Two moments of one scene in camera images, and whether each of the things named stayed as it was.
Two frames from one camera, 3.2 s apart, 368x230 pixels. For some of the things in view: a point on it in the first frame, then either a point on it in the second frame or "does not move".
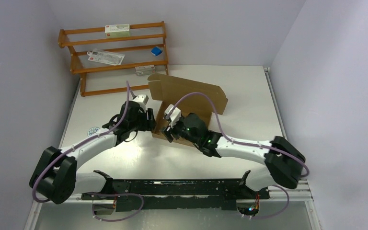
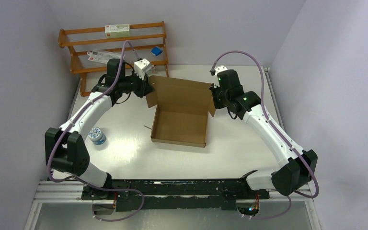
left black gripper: x=149 y=124 to x=145 y=87
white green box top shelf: x=117 y=30 does not move
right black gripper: x=168 y=130 to x=214 y=90
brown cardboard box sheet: x=169 y=90 does not move
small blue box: x=156 y=51 does not move
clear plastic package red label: x=106 y=56 does not move
